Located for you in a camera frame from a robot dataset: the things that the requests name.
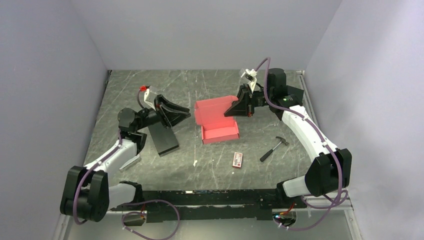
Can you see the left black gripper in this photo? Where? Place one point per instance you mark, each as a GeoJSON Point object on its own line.
{"type": "Point", "coordinates": [170, 118]}

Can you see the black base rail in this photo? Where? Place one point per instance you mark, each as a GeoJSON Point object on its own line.
{"type": "Point", "coordinates": [170, 205]}

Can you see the hammer with black handle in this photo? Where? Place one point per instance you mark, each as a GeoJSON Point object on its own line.
{"type": "Point", "coordinates": [282, 141]}

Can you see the small red white box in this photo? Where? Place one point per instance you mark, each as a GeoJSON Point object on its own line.
{"type": "Point", "coordinates": [237, 160]}

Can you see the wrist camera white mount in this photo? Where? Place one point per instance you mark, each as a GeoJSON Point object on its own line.
{"type": "Point", "coordinates": [149, 95]}
{"type": "Point", "coordinates": [250, 75]}

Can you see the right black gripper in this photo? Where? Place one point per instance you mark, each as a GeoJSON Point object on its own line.
{"type": "Point", "coordinates": [244, 106]}

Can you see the black box near left arm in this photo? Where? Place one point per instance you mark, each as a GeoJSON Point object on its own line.
{"type": "Point", "coordinates": [164, 139]}

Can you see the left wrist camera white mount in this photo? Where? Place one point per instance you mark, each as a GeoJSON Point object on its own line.
{"type": "Point", "coordinates": [149, 95]}

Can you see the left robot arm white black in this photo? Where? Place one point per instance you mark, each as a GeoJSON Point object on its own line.
{"type": "Point", "coordinates": [87, 195]}

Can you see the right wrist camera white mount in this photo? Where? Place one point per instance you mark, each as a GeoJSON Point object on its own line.
{"type": "Point", "coordinates": [250, 75]}

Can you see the red cardboard paper box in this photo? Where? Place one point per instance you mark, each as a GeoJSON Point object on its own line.
{"type": "Point", "coordinates": [215, 127]}

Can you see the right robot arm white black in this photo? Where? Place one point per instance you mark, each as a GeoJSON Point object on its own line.
{"type": "Point", "coordinates": [330, 165]}

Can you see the black box near right wall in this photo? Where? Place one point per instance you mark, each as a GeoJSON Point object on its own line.
{"type": "Point", "coordinates": [295, 94]}

